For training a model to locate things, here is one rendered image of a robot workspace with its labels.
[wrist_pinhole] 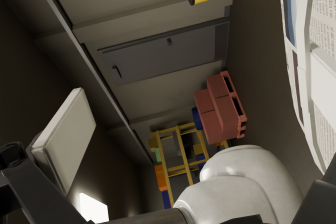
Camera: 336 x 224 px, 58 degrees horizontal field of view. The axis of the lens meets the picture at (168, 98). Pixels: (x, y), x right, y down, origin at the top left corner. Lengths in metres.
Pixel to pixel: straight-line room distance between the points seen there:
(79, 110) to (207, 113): 5.85
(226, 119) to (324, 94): 5.36
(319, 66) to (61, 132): 0.14
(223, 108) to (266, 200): 5.18
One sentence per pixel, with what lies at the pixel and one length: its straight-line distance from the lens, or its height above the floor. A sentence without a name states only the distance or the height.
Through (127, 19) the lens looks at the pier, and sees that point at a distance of 4.45.
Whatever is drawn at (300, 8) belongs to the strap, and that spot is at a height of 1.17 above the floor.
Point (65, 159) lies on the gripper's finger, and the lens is 0.16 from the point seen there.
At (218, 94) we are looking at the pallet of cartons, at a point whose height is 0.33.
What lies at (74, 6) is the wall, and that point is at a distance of 4.36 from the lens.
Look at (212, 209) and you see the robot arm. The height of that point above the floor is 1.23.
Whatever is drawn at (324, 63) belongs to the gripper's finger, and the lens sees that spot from 0.17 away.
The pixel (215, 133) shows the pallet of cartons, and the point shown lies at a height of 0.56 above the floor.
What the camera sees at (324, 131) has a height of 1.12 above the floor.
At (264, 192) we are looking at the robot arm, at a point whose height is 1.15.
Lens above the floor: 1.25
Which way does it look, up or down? level
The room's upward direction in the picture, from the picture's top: 104 degrees counter-clockwise
